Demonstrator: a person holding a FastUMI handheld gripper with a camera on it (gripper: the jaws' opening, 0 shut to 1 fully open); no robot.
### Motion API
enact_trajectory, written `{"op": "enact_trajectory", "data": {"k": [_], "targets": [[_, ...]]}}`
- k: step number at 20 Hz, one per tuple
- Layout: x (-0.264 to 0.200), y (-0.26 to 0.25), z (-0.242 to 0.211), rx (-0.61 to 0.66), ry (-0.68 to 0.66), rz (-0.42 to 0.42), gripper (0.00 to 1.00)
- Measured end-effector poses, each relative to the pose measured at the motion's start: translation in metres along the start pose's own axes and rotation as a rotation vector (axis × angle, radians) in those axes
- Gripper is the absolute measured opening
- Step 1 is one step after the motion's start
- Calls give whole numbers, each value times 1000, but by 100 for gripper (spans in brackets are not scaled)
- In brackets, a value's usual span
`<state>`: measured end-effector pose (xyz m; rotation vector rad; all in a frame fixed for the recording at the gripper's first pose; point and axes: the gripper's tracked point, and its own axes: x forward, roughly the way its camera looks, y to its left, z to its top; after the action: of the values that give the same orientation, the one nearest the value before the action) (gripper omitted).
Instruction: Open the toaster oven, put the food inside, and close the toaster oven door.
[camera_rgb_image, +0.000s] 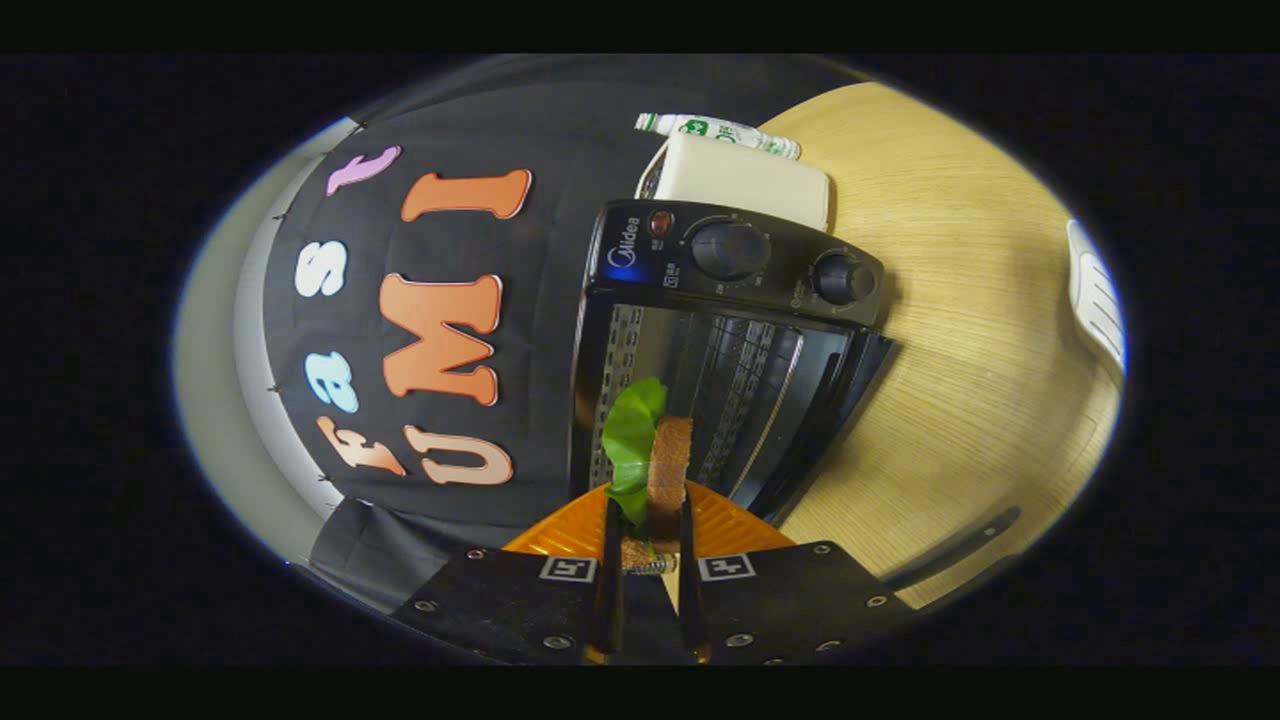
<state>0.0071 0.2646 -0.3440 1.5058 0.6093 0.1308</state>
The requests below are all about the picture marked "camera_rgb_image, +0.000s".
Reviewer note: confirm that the white rectangular plate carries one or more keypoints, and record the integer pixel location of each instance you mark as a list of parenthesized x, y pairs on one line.
[(1095, 300)]

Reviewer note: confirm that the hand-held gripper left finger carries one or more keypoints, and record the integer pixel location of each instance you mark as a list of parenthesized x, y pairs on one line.
[(612, 600)]

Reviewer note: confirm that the white bottle green label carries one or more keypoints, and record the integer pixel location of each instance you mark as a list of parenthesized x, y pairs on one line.
[(720, 130)]

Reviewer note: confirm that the bread slice lettuce sandwich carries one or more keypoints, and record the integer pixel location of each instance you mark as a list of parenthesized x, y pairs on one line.
[(668, 470)]

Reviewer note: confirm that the black toaster oven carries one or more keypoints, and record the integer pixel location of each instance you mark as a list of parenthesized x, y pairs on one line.
[(730, 250)]

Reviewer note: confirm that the black backdrop cloth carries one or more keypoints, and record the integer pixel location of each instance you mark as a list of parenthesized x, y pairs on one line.
[(540, 300)]

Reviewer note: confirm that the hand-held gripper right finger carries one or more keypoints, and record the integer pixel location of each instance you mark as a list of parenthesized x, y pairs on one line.
[(689, 600)]

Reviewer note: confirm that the white pop-up toaster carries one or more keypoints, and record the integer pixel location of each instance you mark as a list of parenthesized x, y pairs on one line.
[(740, 180)]

